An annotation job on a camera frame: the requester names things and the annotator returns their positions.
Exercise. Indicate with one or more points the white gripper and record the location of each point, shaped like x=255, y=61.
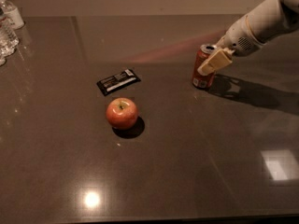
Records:
x=239, y=38

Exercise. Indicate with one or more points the red coke can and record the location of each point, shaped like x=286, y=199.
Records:
x=202, y=79

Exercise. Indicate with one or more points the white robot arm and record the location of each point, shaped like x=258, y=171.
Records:
x=279, y=17

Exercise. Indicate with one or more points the black snack bar wrapper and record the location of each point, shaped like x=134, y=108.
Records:
x=117, y=81

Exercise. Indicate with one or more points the red apple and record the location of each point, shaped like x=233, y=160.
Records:
x=122, y=113

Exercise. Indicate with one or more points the clear water bottle white label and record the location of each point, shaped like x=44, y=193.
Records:
x=13, y=15

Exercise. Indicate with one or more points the clear ribbed water bottle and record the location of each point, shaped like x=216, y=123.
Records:
x=8, y=38

